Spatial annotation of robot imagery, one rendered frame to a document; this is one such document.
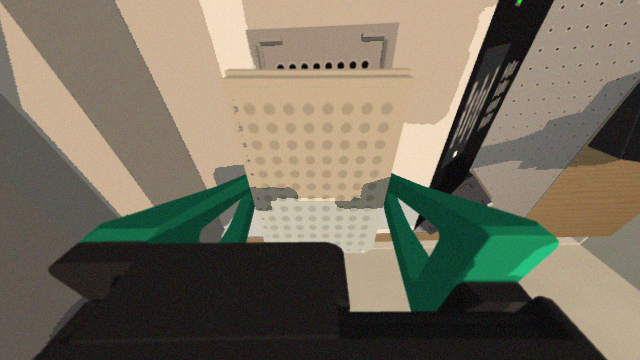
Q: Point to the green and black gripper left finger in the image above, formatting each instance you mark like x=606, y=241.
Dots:
x=181, y=220

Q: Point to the white well plate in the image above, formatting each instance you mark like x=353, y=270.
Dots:
x=318, y=147

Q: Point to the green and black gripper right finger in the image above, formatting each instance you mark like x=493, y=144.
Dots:
x=477, y=243

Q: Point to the white thermal cycler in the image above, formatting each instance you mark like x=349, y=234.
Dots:
x=110, y=107

